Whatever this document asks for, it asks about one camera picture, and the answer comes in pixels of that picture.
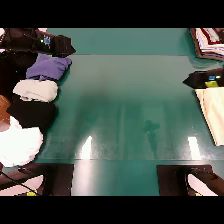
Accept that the cream garment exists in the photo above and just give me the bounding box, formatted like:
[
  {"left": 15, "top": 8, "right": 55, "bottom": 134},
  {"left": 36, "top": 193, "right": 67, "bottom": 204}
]
[{"left": 194, "top": 87, "right": 224, "bottom": 147}]

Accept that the purple garment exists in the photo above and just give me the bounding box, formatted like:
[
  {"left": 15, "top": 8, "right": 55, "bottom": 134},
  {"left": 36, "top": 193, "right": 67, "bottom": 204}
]
[{"left": 25, "top": 54, "right": 73, "bottom": 82}]

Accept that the black garment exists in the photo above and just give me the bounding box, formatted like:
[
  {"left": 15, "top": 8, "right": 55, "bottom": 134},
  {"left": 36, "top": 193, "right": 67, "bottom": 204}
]
[
  {"left": 6, "top": 94, "right": 59, "bottom": 135},
  {"left": 0, "top": 49, "right": 38, "bottom": 98}
]

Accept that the beige garment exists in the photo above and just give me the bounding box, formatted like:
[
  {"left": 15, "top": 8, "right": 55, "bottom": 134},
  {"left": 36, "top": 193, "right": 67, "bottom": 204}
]
[{"left": 12, "top": 78, "right": 60, "bottom": 104}]

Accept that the dark folded garment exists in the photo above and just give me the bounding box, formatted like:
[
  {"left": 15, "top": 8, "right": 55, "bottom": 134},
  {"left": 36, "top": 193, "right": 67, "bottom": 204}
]
[{"left": 189, "top": 28, "right": 224, "bottom": 63}]

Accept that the brown garment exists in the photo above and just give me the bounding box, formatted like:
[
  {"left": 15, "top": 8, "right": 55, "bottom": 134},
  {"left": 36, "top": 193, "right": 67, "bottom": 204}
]
[{"left": 0, "top": 94, "right": 12, "bottom": 126}]

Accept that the white folded garment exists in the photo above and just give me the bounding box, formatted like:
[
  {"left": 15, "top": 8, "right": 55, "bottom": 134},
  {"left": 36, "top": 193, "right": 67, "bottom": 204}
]
[{"left": 195, "top": 28, "right": 224, "bottom": 58}]

